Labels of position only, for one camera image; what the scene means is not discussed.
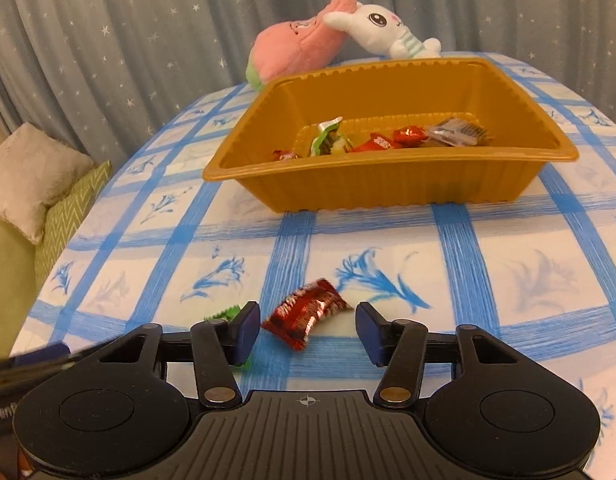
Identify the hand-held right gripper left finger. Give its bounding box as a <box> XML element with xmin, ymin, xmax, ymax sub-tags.
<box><xmin>95</xmin><ymin>301</ymin><xmax>262</xmax><ymax>411</ymax></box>

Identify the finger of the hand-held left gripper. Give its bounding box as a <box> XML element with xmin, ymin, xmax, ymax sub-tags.
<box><xmin>0</xmin><ymin>342</ymin><xmax>106</xmax><ymax>388</ymax></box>

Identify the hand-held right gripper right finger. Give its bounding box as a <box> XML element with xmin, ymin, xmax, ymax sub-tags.
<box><xmin>355</xmin><ymin>302</ymin><xmax>524</xmax><ymax>409</ymax></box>

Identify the green candy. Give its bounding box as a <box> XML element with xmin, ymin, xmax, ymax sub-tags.
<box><xmin>203</xmin><ymin>305</ymin><xmax>253</xmax><ymax>372</ymax></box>

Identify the golden plastic tray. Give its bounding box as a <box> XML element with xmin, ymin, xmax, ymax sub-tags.
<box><xmin>203</xmin><ymin>57</ymin><xmax>579</xmax><ymax>216</ymax></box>

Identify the large red snack packet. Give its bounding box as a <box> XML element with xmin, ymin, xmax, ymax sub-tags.
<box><xmin>350</xmin><ymin>132</ymin><xmax>395</xmax><ymax>153</ymax></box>

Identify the red and gold candy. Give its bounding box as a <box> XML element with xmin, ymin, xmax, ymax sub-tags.
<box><xmin>392</xmin><ymin>126</ymin><xmax>431</xmax><ymax>148</ymax></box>

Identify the green and white snack wrapper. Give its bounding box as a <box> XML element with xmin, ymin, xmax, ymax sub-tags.
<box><xmin>308</xmin><ymin>116</ymin><xmax>351</xmax><ymax>157</ymax></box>

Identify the grey snack packet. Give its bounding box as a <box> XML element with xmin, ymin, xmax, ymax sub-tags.
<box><xmin>440</xmin><ymin>116</ymin><xmax>491</xmax><ymax>146</ymax></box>
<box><xmin>424</xmin><ymin>125</ymin><xmax>463</xmax><ymax>147</ymax></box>

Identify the light green sofa seat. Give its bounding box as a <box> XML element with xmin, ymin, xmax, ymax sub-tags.
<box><xmin>0</xmin><ymin>212</ymin><xmax>41</xmax><ymax>363</ymax></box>

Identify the green zigzag cushion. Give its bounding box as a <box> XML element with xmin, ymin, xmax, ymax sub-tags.
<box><xmin>33</xmin><ymin>160</ymin><xmax>113</xmax><ymax>291</ymax></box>

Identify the blue checked tablecloth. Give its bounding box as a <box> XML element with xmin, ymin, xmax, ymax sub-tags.
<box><xmin>10</xmin><ymin>52</ymin><xmax>616</xmax><ymax>480</ymax></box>

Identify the beige pillow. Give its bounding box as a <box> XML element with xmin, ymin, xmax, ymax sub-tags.
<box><xmin>0</xmin><ymin>122</ymin><xmax>95</xmax><ymax>245</ymax></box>

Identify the pink plush toy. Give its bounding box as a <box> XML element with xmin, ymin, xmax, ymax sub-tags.
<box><xmin>245</xmin><ymin>0</ymin><xmax>359</xmax><ymax>92</ymax></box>

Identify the white rabbit plush toy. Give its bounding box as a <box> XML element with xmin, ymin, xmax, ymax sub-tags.
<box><xmin>322</xmin><ymin>2</ymin><xmax>443</xmax><ymax>59</ymax></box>

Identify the grey star-print curtain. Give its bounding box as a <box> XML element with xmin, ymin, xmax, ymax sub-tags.
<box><xmin>0</xmin><ymin>0</ymin><xmax>616</xmax><ymax>171</ymax></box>

